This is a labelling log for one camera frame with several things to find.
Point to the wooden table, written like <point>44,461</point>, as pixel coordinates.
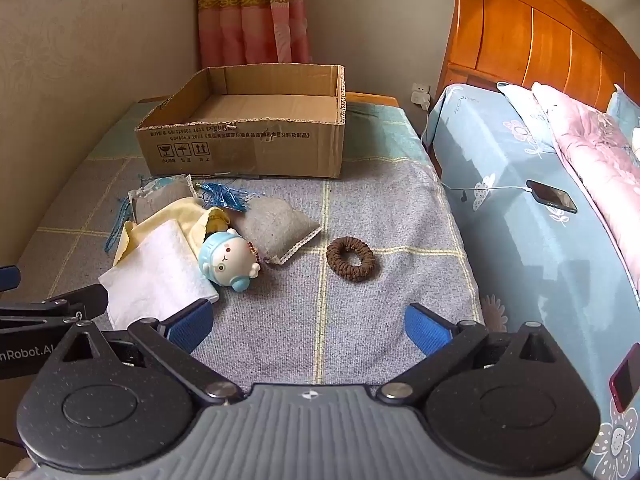
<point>372,98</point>

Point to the small grey lace-edged pouch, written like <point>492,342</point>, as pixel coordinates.
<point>155,205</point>

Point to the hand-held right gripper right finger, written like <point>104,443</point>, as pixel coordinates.
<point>425,330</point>

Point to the large grey fabric pouch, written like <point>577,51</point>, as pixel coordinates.
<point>275,227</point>

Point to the blue patterned sachet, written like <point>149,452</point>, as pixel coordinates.
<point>165,183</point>

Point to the pink striped curtain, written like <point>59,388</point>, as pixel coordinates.
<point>250,20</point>

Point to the red smartphone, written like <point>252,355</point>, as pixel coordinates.
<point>627,380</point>

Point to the blue floral bed sheet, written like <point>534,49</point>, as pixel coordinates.
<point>525,260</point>

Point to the white charger plug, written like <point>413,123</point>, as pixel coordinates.
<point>420,99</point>

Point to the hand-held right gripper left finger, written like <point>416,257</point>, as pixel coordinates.
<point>192,322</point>

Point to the light blue floral pillow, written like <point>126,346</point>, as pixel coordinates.
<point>522,115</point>

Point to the brown hair scrunchie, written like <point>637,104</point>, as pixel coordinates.
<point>335,260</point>

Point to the brown cardboard box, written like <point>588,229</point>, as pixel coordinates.
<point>240,145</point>

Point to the wooden headboard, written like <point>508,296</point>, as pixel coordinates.
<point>510,25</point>

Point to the white wall socket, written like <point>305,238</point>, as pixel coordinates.
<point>421,86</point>

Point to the pale yellow cloth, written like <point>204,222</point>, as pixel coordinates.
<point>170,212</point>

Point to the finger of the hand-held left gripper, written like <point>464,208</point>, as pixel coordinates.
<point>9,278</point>
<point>75,302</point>

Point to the black smartphone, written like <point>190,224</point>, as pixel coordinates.
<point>552,195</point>

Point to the blue round toy figure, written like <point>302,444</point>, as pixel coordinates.
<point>225,260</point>

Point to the blue tassel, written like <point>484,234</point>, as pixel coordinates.
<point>225,195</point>

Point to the white cloth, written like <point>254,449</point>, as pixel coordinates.
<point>155,275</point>

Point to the pink floral quilt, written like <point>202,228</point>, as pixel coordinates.
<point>590,150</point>

